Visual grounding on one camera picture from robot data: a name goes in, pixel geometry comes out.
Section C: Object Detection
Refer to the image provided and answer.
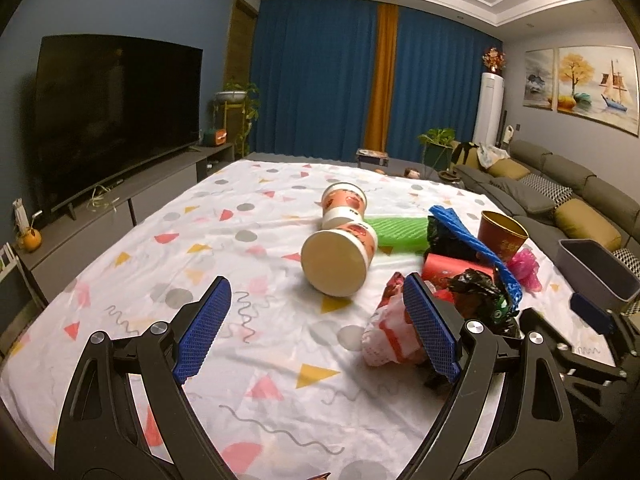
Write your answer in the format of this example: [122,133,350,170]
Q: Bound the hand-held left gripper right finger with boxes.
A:
[400,272,588,480]

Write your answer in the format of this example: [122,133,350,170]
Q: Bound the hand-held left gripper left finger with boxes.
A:
[52,275,238,480]

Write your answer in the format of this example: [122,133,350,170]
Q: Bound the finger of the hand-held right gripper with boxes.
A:
[520,307,628,378]
[570,291,640,361]

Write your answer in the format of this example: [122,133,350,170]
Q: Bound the white and red plastic bag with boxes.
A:
[362,271,441,368]

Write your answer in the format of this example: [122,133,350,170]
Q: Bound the grey plastic bin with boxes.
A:
[557,239,640,316]

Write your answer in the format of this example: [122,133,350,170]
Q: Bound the black printed bag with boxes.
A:
[447,269,522,342]

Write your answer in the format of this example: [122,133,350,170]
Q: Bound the red paper packet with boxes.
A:
[421,254,496,295]

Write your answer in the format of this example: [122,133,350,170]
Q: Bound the pink plastic bag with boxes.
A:
[507,247,543,292]

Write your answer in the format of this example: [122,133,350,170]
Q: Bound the black plastic bag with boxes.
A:
[426,216,482,262]

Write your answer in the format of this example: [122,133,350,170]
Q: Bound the blue foam net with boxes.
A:
[429,204,523,318]

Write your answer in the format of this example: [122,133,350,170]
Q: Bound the red paper tube gold inside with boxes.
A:
[477,210,530,263]

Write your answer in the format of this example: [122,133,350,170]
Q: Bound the printed paper cup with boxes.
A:
[320,182,370,231]
[301,222,378,298]

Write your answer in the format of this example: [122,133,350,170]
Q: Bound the black and white patterned cushion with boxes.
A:
[612,247,640,277]
[520,172,574,206]

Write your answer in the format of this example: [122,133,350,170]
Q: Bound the large yellow cushion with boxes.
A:
[554,199,624,251]

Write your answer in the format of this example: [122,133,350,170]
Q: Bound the green foam net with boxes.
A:
[367,215,431,256]

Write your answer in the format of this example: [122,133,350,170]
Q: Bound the grey cushion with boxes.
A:
[492,177,556,214]

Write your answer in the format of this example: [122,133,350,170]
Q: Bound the grey green sofa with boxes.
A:
[452,140,640,281]

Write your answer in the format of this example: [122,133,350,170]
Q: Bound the grey television cabinet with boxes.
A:
[15,142,236,306]

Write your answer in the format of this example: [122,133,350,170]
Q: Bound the small yellow cushion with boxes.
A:
[487,159,531,181]

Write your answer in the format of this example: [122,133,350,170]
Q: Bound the pale curly ribbon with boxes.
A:
[86,185,120,211]

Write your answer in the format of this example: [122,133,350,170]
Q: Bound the white cloth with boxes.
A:
[477,144,511,169]

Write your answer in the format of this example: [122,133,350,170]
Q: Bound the black garment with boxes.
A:
[452,141,481,166]

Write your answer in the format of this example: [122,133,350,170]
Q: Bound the potted green leafy plant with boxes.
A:
[419,127,459,161]

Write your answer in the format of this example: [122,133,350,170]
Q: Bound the orange gourd ornament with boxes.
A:
[20,215,43,252]

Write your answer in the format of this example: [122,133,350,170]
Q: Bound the gold metal plant stand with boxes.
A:
[220,101,252,158]

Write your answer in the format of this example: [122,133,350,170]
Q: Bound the white standing air conditioner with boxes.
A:
[473,72,505,149]

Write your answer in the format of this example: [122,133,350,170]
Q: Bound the wide tree and boat painting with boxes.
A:
[555,46,640,137]

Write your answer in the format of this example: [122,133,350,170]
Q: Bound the trailing plant in white bowl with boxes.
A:
[215,80,262,137]

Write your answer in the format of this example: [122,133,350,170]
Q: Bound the black flat television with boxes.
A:
[32,35,204,221]

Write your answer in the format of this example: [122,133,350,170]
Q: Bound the narrow landscape painting panel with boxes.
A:
[522,50,559,109]

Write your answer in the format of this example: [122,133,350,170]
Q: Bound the blue curtain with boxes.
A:
[390,7,502,161]
[250,0,381,158]

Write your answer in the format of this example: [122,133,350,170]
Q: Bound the orange curtain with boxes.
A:
[364,2,399,153]

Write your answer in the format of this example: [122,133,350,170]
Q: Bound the red and gold flower ornament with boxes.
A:
[481,46,509,75]

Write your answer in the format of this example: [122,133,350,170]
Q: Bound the brown wooden door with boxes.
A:
[225,0,259,157]

